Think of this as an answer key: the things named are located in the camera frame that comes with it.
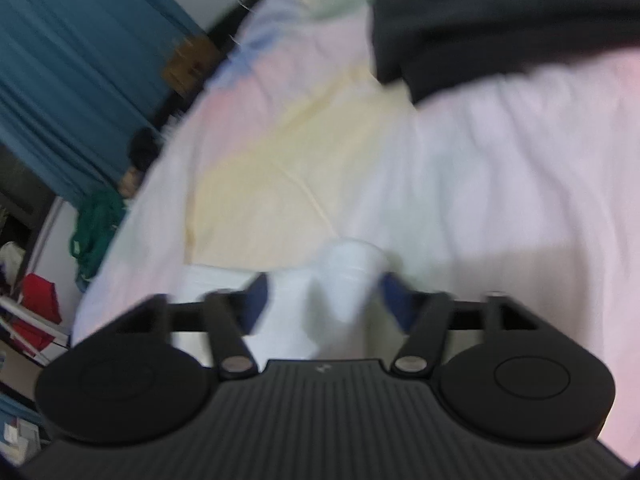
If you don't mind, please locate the white garment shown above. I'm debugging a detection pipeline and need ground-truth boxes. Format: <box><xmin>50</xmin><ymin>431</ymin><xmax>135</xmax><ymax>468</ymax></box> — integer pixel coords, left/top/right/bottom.
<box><xmin>174</xmin><ymin>238</ymin><xmax>397</xmax><ymax>362</ymax></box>

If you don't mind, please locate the green garment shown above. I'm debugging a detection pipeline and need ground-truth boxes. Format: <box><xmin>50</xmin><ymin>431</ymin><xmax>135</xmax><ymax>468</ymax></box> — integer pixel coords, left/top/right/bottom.
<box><xmin>69</xmin><ymin>187</ymin><xmax>129</xmax><ymax>292</ymax></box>

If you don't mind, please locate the red cloth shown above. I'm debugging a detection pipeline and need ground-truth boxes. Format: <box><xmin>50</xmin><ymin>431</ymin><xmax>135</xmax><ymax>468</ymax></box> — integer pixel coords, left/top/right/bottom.
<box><xmin>10</xmin><ymin>272</ymin><xmax>64</xmax><ymax>357</ymax></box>

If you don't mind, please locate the black garment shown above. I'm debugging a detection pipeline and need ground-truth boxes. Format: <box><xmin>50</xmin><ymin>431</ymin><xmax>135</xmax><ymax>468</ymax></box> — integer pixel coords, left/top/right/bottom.
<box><xmin>369</xmin><ymin>0</ymin><xmax>640</xmax><ymax>107</ymax></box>

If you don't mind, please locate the blue curtain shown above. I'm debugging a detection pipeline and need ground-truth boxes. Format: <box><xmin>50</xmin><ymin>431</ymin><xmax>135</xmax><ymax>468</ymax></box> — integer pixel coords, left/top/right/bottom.
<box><xmin>0</xmin><ymin>0</ymin><xmax>207</xmax><ymax>207</ymax></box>

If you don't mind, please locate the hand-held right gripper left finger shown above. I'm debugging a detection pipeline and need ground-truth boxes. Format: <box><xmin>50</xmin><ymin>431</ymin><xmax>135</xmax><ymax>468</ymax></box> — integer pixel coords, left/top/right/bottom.
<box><xmin>107</xmin><ymin>272</ymin><xmax>274</xmax><ymax>379</ymax></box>

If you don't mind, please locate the white rack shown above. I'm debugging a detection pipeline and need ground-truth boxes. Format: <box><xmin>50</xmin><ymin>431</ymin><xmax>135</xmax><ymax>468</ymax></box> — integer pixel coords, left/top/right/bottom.
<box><xmin>0</xmin><ymin>294</ymin><xmax>72</xmax><ymax>367</ymax></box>

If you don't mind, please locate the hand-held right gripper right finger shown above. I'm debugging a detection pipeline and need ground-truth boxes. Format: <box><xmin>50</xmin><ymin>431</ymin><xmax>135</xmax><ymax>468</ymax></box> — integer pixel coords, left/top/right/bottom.
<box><xmin>378</xmin><ymin>272</ymin><xmax>539</xmax><ymax>379</ymax></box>

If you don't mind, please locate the cardboard box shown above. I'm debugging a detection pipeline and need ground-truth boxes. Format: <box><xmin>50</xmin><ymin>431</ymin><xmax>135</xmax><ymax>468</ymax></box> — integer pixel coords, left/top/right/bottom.
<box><xmin>162</xmin><ymin>34</ymin><xmax>222</xmax><ymax>97</ymax></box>

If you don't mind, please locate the pastel patchwork bedsheet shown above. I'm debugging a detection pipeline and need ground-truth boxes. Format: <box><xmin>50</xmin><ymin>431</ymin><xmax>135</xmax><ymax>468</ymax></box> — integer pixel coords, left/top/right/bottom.
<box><xmin>70</xmin><ymin>0</ymin><xmax>640</xmax><ymax>467</ymax></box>

